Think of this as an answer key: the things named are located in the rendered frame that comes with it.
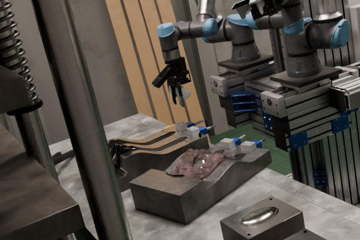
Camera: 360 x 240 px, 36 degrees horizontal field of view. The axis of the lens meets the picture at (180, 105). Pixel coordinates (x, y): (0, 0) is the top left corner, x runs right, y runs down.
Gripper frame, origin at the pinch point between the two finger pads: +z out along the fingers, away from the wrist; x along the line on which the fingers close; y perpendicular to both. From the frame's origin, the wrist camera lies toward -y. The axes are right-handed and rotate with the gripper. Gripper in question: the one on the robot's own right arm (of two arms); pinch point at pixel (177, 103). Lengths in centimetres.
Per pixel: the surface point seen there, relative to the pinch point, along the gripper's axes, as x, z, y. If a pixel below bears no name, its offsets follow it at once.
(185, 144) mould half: -17.1, 12.2, -8.4
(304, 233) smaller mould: -101, 15, -18
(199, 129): -12.1, 10.5, 1.9
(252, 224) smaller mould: -84, 16, -23
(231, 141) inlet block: -30.4, 12.8, 5.8
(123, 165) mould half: -14.3, 11.7, -35.7
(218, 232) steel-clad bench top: -73, 21, -30
